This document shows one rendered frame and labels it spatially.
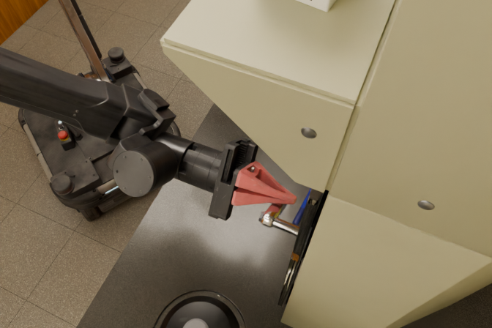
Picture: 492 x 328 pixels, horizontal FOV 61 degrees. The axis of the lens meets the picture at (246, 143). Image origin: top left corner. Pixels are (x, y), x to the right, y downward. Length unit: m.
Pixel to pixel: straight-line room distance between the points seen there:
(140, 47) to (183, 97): 0.44
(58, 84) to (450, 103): 0.45
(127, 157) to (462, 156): 0.38
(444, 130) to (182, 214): 0.64
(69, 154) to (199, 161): 1.30
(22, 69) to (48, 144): 1.34
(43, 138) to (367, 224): 1.69
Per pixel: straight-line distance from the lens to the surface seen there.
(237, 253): 0.77
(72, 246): 1.91
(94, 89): 0.57
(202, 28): 0.24
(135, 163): 0.51
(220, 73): 0.23
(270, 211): 0.51
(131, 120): 0.59
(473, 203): 0.26
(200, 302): 0.51
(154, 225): 0.81
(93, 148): 1.77
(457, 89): 0.19
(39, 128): 1.94
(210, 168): 0.54
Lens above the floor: 1.67
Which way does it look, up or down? 57 degrees down
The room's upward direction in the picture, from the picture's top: straight up
